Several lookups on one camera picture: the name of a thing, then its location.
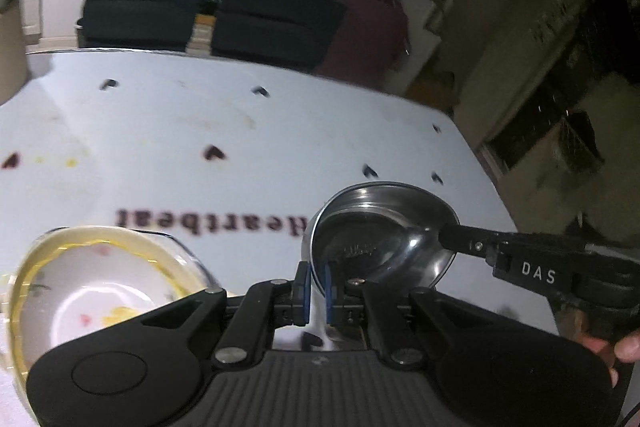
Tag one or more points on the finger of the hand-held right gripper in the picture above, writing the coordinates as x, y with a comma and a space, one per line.
470, 243

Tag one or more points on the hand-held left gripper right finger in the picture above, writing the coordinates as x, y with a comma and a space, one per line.
330, 299

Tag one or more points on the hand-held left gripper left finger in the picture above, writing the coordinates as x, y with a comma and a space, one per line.
300, 302

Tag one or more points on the round steel bowl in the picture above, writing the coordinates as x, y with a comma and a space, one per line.
380, 227

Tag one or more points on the yellow-rimmed floral bowl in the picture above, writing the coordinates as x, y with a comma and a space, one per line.
100, 287

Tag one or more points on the person's right hand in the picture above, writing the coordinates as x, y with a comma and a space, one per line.
625, 349

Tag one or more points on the heart print tablecloth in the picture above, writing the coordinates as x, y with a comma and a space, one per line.
200, 122

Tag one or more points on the maroon chair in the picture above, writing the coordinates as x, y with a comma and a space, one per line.
365, 37

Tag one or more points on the navy blue chair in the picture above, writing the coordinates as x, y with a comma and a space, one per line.
140, 7
275, 22

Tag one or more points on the beige canister with steel lid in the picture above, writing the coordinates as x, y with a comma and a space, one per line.
10, 47

